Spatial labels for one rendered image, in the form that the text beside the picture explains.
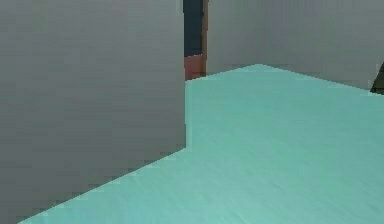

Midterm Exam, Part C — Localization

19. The dark slanted furniture piece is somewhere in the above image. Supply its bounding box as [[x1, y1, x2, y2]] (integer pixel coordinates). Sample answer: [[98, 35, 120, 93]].
[[369, 61, 384, 97]]

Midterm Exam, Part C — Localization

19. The brown wooden door frame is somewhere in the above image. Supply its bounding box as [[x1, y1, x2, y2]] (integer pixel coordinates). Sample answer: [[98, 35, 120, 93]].
[[200, 0, 209, 77]]

